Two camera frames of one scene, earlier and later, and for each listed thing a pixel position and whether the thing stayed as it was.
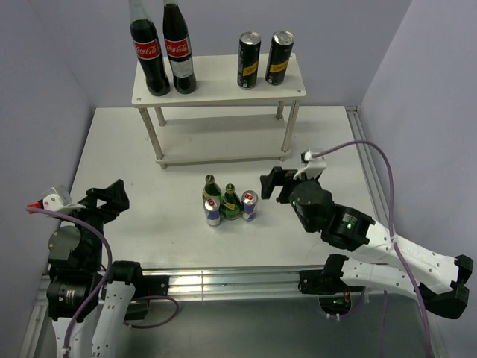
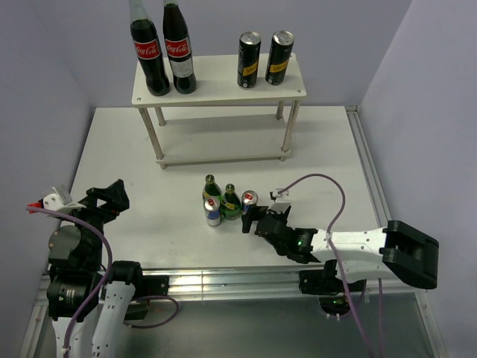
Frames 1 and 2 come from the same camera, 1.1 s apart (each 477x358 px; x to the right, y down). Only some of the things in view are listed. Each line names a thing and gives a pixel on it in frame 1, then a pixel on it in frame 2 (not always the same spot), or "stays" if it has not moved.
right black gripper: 277,176 -> 254,212
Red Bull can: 249,199 stays
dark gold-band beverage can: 278,57 stays
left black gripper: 115,195 stays
